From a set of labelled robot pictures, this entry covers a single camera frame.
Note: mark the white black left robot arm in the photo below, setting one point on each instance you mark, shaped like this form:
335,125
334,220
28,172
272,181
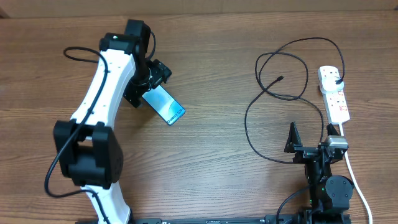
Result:
87,149

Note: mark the blue Galaxy smartphone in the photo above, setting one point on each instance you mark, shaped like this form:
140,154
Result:
169,109

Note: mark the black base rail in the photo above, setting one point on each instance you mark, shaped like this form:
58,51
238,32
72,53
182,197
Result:
268,219

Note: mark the white charger plug adapter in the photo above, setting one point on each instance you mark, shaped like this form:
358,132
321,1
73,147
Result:
331,84

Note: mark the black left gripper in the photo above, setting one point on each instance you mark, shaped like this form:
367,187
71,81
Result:
132,93

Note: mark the white power strip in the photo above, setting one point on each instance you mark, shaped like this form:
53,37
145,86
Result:
335,103

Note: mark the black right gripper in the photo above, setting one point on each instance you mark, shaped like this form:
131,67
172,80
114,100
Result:
292,145

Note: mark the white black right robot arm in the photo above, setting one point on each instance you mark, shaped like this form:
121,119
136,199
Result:
329,194

